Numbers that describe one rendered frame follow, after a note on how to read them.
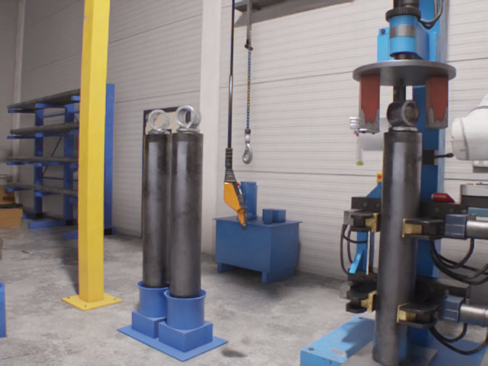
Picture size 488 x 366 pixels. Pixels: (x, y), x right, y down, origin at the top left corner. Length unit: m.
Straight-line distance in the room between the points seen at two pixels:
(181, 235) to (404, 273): 1.40
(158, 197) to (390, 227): 1.59
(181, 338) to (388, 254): 1.44
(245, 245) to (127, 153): 3.54
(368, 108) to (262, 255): 2.59
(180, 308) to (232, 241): 2.06
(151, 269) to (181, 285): 0.33
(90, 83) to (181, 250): 1.75
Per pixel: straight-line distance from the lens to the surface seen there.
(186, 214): 2.84
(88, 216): 3.87
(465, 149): 1.59
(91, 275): 3.99
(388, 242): 2.47
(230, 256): 4.95
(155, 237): 3.12
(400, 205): 2.43
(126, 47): 8.01
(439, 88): 2.56
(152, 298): 3.19
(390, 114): 2.51
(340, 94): 4.97
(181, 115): 2.97
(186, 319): 2.99
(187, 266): 2.91
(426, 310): 2.45
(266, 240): 4.59
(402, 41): 2.55
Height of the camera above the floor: 1.27
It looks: 2 degrees down
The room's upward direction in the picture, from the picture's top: 1 degrees clockwise
